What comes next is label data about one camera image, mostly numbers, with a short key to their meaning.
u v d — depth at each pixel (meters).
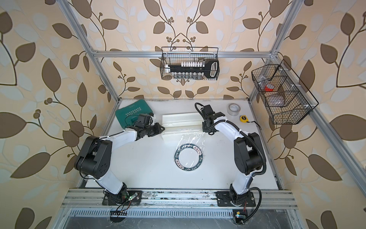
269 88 0.81
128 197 0.74
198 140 0.91
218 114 0.68
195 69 0.85
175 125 0.96
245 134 0.50
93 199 0.76
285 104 0.74
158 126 0.85
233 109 1.13
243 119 1.05
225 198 0.74
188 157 0.89
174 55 0.91
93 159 0.47
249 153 0.48
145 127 0.76
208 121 0.67
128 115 1.05
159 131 0.85
